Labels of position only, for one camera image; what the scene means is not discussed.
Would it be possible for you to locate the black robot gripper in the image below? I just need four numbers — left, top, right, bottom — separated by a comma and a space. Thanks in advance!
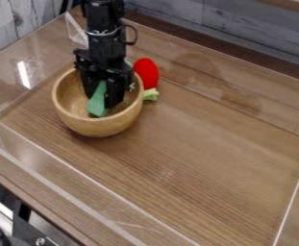
73, 28, 136, 109

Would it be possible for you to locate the black table clamp mount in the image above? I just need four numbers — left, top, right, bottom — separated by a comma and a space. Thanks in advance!
12, 203, 59, 246

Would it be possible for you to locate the green rectangular block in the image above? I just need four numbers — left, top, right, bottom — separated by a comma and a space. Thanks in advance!
87, 81, 108, 117

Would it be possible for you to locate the clear acrylic tray wall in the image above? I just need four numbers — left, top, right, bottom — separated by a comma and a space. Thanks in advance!
0, 122, 199, 246

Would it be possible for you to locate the red plush strawberry toy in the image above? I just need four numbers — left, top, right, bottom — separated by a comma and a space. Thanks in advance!
134, 58, 159, 101

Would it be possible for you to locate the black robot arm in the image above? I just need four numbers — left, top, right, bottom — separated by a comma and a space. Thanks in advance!
73, 0, 138, 109

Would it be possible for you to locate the brown wooden bowl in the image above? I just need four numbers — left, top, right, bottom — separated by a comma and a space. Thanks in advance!
51, 68, 144, 137

